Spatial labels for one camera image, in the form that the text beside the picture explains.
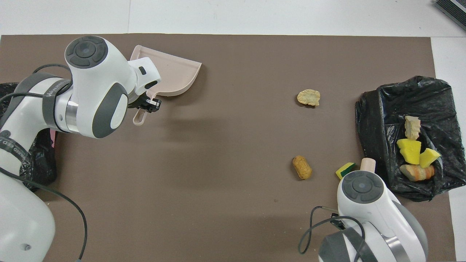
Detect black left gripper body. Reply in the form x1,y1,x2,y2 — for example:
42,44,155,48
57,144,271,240
128,94,153,110

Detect beige plastic dustpan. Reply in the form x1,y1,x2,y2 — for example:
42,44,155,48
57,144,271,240
130,45,202,126

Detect brown bread roll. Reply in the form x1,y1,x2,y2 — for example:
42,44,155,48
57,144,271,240
292,155,313,180

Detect green yellow sponge piece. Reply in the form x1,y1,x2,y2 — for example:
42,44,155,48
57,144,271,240
335,162,356,180
396,138,422,165

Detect beige brush black bristles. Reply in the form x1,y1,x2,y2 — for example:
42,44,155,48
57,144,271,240
360,157,376,173

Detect toy croissant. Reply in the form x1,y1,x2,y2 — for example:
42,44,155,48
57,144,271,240
399,164,435,182

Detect black bagged bin pink inside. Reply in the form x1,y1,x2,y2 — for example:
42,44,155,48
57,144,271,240
0,82,59,192

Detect black bagged trash bin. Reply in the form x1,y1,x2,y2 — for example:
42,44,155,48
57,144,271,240
355,76,466,202

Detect brown table mat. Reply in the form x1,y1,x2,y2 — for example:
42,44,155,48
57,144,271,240
0,33,457,262

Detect grey ribbed grille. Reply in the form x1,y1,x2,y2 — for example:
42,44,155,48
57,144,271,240
435,0,466,31

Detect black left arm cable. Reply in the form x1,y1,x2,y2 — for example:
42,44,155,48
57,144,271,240
0,64,88,262

